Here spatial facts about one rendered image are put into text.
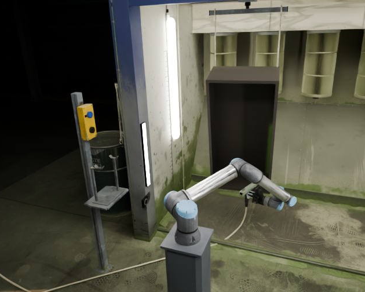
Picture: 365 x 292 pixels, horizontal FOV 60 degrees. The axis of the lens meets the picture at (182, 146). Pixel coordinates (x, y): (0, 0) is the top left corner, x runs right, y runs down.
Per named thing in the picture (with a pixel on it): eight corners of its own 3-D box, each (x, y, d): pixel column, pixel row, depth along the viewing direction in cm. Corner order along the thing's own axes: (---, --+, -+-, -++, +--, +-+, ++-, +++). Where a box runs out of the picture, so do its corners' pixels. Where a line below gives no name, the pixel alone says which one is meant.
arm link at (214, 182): (168, 207, 224) (250, 159, 246) (159, 196, 238) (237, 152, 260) (175, 222, 231) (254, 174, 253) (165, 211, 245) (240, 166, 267)
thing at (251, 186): (242, 212, 302) (243, 190, 295) (237, 210, 305) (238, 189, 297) (265, 193, 337) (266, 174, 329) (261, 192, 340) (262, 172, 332)
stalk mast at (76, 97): (103, 265, 295) (75, 91, 235) (108, 266, 293) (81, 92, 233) (99, 269, 289) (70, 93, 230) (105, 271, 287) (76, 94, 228)
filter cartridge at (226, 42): (232, 94, 433) (233, 29, 401) (240, 100, 400) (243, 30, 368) (206, 95, 429) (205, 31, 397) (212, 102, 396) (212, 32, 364)
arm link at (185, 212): (182, 234, 215) (181, 213, 208) (171, 222, 229) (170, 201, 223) (201, 228, 221) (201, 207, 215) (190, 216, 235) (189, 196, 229)
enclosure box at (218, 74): (216, 168, 360) (212, 66, 295) (270, 172, 344) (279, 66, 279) (211, 188, 332) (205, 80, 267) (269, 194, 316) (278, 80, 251)
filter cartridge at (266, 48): (269, 105, 370) (273, 30, 339) (246, 101, 397) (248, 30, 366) (288, 100, 389) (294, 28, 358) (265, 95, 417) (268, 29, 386)
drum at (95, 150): (83, 206, 393) (71, 139, 361) (119, 188, 433) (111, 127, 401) (111, 223, 357) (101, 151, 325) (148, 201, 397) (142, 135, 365)
